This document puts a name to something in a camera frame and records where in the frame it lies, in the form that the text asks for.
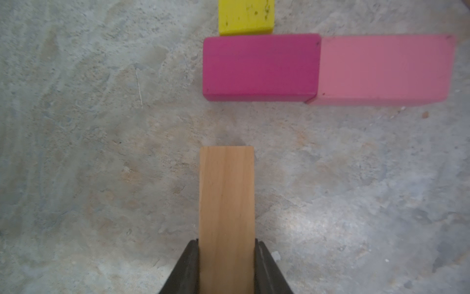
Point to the tan wooden block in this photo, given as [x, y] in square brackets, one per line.
[227, 220]

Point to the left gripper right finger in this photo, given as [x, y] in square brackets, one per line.
[268, 277]

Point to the magenta block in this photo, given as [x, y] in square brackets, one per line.
[261, 68]

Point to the yellow block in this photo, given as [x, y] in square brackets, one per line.
[246, 17]

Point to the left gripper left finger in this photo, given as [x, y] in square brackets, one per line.
[185, 276]

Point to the pink block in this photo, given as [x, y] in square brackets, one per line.
[387, 71]

